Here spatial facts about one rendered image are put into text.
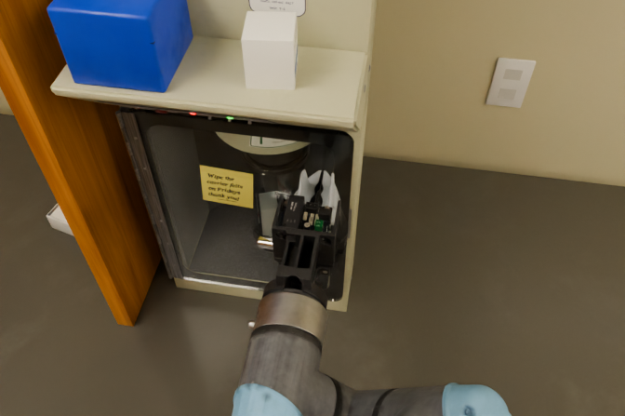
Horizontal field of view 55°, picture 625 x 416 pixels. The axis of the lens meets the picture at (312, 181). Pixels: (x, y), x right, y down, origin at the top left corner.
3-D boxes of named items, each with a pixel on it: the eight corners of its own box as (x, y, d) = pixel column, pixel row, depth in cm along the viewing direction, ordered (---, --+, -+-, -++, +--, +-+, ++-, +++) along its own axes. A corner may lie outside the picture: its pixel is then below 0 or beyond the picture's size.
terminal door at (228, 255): (175, 275, 107) (122, 105, 78) (342, 299, 104) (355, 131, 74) (173, 278, 107) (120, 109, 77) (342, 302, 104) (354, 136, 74)
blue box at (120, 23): (110, 30, 68) (87, -46, 62) (194, 38, 67) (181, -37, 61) (73, 85, 62) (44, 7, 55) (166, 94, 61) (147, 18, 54)
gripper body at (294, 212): (344, 195, 68) (329, 285, 60) (341, 240, 75) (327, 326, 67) (279, 188, 69) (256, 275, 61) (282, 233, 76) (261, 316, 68)
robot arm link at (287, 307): (322, 363, 64) (248, 352, 65) (327, 325, 67) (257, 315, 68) (323, 329, 59) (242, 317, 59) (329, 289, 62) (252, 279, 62)
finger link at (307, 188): (323, 147, 76) (311, 202, 70) (322, 178, 81) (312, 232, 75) (299, 144, 76) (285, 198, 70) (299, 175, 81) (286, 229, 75)
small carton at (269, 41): (251, 59, 65) (246, 10, 60) (298, 60, 64) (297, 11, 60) (246, 88, 61) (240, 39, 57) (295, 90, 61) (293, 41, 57)
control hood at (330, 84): (113, 91, 77) (91, 23, 69) (364, 118, 73) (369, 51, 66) (74, 154, 69) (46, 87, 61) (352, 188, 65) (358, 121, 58)
